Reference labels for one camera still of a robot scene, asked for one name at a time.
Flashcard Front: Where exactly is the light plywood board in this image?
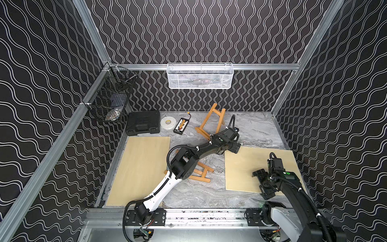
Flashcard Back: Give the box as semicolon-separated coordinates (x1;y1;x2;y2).
225;146;306;193
106;137;170;207

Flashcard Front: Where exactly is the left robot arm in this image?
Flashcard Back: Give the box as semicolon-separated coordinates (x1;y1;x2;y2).
133;128;241;225

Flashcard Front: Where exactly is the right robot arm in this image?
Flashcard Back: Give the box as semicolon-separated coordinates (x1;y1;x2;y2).
252;152;347;242

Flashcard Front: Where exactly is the white tape roll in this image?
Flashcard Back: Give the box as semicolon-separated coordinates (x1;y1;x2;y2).
160;116;177;130

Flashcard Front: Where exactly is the black plastic tool case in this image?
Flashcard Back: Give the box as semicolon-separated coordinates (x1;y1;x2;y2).
125;111;160;136

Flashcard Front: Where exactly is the large wooden easel frame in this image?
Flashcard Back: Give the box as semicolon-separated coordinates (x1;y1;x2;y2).
163;146;214;186

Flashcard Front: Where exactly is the black charger board with cable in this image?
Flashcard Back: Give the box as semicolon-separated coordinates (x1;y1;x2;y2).
173;112;191;135

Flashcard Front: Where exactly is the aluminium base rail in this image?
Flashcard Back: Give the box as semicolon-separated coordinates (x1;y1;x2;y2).
84;208;280;229

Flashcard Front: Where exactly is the white wire mesh basket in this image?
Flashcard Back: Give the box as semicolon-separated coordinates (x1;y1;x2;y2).
166;63;234;89

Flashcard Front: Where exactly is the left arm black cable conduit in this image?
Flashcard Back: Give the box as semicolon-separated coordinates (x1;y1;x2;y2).
122;114;236;242

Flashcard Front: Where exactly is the black wire basket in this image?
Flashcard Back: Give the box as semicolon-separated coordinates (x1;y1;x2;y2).
86;64;139;123

